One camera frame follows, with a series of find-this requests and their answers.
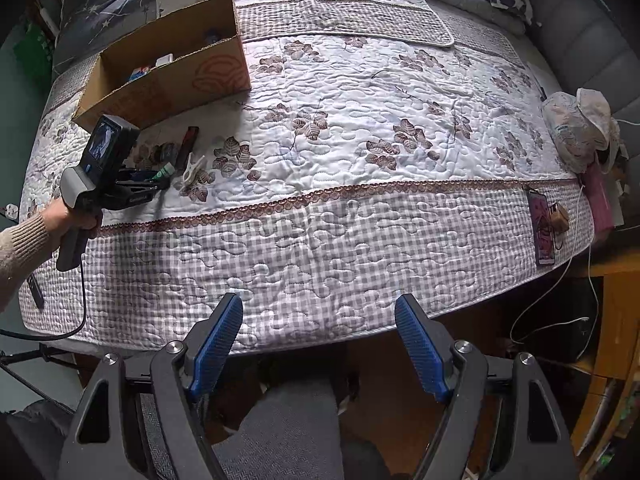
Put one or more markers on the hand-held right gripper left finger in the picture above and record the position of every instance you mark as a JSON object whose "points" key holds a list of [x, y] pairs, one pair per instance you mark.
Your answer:
{"points": [[215, 345]]}

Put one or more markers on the white plastic bag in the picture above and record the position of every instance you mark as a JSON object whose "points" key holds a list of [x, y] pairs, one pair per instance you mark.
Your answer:
{"points": [[575, 125]]}

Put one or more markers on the pink box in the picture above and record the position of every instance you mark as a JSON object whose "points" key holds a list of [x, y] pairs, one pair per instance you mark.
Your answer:
{"points": [[600, 195]]}

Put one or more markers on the dark star print duvet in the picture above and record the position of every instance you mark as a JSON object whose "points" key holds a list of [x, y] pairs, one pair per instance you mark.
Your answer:
{"points": [[100, 10]]}

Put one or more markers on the white power strip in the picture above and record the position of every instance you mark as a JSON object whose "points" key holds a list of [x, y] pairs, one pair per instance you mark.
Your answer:
{"points": [[10, 211]]}

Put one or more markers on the black red lighter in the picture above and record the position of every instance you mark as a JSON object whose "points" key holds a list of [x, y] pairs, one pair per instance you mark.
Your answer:
{"points": [[189, 142]]}

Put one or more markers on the small floral quilted mat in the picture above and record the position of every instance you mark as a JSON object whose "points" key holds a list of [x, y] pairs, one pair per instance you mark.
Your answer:
{"points": [[325, 10]]}

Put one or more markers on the small green tube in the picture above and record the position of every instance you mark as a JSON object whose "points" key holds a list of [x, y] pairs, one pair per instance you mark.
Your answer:
{"points": [[164, 172]]}

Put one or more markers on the small blue carton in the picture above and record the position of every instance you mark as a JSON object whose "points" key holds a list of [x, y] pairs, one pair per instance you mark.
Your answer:
{"points": [[138, 75]]}

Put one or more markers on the person's grey trouser leg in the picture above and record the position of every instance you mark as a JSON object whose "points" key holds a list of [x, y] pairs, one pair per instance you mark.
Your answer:
{"points": [[295, 430]]}

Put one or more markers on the white plastic clip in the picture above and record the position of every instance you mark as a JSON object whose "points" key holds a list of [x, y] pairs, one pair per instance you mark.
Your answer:
{"points": [[194, 170]]}

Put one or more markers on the green bag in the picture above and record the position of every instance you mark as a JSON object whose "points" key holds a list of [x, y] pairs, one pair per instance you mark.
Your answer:
{"points": [[32, 50]]}

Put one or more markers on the brown cardboard box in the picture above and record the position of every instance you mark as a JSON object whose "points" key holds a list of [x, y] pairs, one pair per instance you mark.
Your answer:
{"points": [[215, 70]]}

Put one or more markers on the person's left forearm beige sleeve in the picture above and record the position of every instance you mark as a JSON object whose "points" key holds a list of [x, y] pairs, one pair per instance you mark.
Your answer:
{"points": [[20, 260]]}

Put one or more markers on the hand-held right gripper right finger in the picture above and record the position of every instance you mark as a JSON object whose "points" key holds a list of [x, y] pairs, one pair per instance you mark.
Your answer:
{"points": [[422, 350]]}

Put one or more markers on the wooden nightstand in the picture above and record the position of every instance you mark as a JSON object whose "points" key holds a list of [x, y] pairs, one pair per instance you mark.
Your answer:
{"points": [[617, 310]]}

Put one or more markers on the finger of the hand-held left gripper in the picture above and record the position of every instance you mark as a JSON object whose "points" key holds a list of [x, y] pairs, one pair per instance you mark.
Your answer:
{"points": [[150, 187], [142, 176]]}

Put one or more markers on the grey padded headboard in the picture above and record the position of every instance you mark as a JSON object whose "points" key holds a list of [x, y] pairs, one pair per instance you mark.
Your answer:
{"points": [[585, 35]]}

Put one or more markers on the black smartphone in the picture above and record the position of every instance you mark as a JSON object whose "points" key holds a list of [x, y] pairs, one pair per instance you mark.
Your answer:
{"points": [[542, 230]]}

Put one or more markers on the person's left hand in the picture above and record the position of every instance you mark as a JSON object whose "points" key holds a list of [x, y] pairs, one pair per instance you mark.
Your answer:
{"points": [[55, 220]]}

